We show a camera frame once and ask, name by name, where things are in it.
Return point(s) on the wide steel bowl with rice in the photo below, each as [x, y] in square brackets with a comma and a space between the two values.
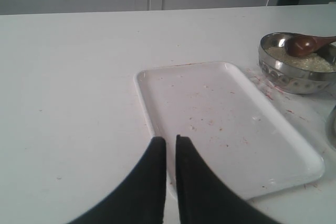
[296, 75]

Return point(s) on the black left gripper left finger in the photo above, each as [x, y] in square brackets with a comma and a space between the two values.
[140, 198]

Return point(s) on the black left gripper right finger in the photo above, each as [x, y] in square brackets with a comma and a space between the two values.
[202, 196]

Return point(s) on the brown wooden spoon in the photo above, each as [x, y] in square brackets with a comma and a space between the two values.
[303, 45]

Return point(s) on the white rectangular plastic tray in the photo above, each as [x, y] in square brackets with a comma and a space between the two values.
[237, 131]

